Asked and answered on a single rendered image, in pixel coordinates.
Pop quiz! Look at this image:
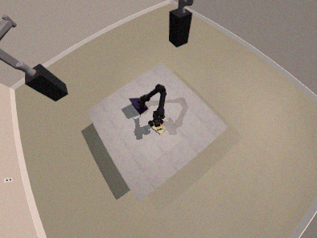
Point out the tan circuit board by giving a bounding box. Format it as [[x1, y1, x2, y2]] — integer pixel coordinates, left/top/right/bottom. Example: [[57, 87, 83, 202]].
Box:
[[152, 125, 166, 134]]

